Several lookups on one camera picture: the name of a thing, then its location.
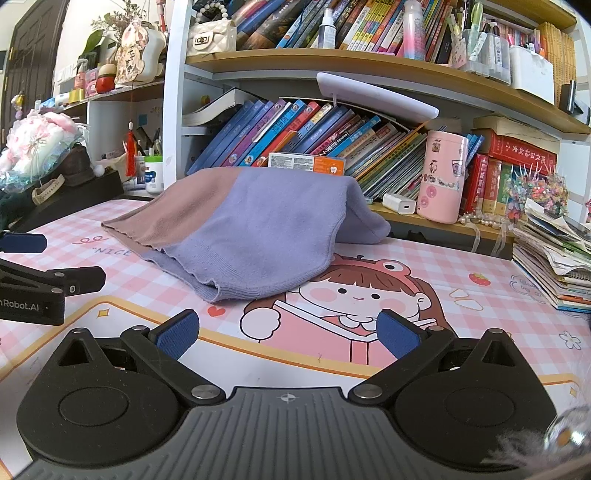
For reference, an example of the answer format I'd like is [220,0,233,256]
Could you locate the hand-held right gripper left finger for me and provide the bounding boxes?
[59,310,226,408]

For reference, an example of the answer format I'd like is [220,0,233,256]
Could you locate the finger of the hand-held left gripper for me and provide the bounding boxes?
[0,233,48,254]
[0,259,106,296]

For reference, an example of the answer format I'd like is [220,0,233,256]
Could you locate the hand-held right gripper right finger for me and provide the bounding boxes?
[348,310,525,408]

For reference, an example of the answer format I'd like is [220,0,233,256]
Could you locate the purple and mauve knit sweater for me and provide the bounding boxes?
[100,166,392,304]

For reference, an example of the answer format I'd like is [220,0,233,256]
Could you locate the black box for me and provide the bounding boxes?
[0,168,125,232]

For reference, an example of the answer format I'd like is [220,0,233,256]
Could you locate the pink checkered cartoon desk mat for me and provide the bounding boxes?
[0,196,591,416]

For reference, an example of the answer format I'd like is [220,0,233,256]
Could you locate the brown hat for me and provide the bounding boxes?
[55,143,95,185]

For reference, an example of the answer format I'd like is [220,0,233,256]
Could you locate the pink plush bouquet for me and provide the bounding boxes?
[0,111,86,181]

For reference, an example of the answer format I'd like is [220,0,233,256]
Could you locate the white jar with blue label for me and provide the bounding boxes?
[144,156,164,195]

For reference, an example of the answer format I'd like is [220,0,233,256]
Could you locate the white charger plug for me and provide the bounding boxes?
[382,194,417,216]

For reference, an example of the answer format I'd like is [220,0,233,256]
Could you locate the red tassel ornament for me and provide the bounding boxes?
[124,121,139,178]

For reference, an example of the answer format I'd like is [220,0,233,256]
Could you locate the white side shelf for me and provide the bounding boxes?
[53,78,167,199]

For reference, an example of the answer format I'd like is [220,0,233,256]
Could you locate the bunch of pens and pencils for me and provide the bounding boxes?
[136,126,164,158]

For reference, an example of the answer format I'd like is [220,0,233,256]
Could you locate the pink sticker tumbler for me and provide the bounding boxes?
[417,130,471,224]

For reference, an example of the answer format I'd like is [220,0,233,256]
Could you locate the red standing hardcover book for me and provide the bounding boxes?
[482,158,503,216]
[462,154,489,214]

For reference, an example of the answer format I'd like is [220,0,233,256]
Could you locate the stack of papers and notebooks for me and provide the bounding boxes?
[512,198,591,315]

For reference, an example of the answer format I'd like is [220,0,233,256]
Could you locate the green standing hardcover book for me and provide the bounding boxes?
[498,162,514,217]

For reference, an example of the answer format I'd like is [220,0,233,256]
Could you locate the red and beige round doll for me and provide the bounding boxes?
[96,64,118,93]

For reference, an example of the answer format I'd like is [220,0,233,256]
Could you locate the orange and white toothpaste box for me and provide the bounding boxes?
[268,153,348,177]

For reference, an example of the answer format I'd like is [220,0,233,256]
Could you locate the fluffy clear ball charm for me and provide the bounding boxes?
[489,406,591,472]

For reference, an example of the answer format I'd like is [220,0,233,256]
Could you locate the dark brown door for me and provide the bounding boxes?
[0,0,70,155]

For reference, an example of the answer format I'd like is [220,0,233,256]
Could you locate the colourful bead ornaments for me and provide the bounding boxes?
[505,164,568,222]

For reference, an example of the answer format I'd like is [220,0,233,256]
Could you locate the green leafy plant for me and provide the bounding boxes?
[82,28,109,61]

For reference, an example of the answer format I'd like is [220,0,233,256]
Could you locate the wooden cat-shaped plaque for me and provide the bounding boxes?
[115,21,160,86]

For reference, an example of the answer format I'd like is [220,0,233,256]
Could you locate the thick red lying book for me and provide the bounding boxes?
[482,129,557,175]

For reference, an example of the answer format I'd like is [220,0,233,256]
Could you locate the thick open black-covered book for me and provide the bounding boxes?
[182,89,266,126]

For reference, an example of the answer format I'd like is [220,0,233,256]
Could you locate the row of thin picture books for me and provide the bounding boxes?
[185,90,430,201]

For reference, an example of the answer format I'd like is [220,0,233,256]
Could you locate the white ceramic figurine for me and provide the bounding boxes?
[139,23,168,77]

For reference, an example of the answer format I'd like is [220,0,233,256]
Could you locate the thick beige lying book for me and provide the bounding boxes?
[473,115,561,140]

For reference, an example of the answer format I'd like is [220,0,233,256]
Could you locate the dried flower bunch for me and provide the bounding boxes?
[92,0,158,35]

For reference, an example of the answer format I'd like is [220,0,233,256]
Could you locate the white quilted purse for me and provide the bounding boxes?
[187,17,238,57]

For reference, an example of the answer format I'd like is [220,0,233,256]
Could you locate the white pen organiser with pens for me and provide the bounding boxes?
[462,18,555,106]

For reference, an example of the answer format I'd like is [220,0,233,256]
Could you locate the white and wooden bookshelf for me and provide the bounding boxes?
[161,0,591,259]

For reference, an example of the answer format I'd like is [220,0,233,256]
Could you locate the small black stand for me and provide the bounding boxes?
[558,79,585,115]

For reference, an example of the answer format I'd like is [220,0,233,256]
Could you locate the pastel gradient bottle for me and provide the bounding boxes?
[404,0,426,61]

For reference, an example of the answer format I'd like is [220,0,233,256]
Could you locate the small clear spray bottle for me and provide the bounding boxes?
[318,7,338,49]

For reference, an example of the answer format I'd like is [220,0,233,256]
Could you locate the row of paperback books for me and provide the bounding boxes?
[233,0,467,63]

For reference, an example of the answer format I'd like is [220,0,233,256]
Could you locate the row of yellow books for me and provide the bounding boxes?
[538,21,578,100]

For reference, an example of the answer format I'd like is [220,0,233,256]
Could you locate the beige watch strap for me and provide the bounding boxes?
[31,175,65,206]

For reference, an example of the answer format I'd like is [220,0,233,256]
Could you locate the pearl bead string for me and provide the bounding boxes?
[459,210,504,229]

